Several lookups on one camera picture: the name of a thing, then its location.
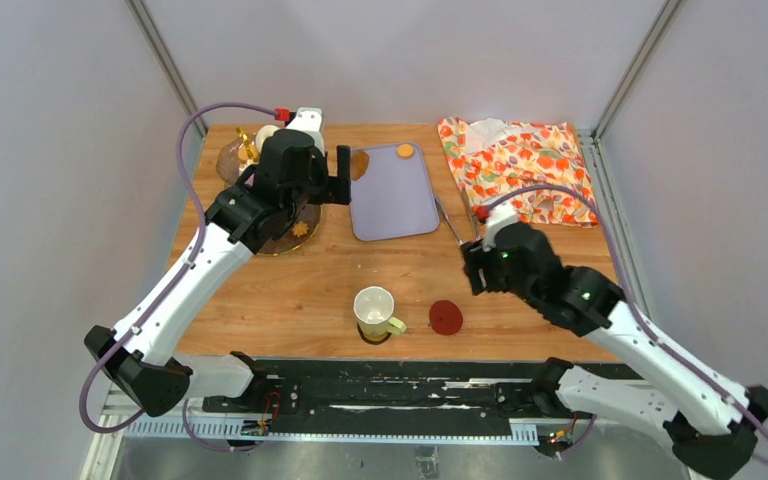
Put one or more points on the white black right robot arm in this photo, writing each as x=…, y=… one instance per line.
x=708, y=422

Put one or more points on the light green mug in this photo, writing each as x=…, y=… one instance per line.
x=374, y=308

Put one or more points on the brown cookie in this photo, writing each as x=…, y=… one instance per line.
x=359, y=164

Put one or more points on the orange round tart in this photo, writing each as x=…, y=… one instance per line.
x=405, y=151

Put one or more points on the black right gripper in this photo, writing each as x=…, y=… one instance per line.
x=476, y=259

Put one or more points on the floral orange cloth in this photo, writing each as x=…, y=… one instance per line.
x=490, y=158

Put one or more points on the lavender dessert tray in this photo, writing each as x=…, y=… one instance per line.
x=394, y=198

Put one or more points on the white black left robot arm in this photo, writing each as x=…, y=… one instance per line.
x=139, y=354

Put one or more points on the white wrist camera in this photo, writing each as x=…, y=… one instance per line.
x=499, y=217
x=310, y=121

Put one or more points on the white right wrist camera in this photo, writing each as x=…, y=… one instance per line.
x=499, y=217

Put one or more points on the metal serving tongs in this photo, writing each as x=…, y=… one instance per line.
x=471, y=215

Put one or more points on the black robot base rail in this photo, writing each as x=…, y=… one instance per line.
x=397, y=401

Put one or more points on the red round coaster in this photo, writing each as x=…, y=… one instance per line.
x=445, y=318

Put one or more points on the purple iced donut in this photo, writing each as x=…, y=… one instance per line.
x=264, y=133

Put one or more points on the yellow chick coaster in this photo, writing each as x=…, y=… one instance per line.
x=373, y=339

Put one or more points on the three-tier glass cake stand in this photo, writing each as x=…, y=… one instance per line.
x=229, y=169

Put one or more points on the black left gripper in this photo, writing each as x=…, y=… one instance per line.
x=336, y=187

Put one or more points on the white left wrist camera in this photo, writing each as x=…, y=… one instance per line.
x=310, y=121

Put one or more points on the small orange shell cookie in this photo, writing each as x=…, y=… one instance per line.
x=300, y=229

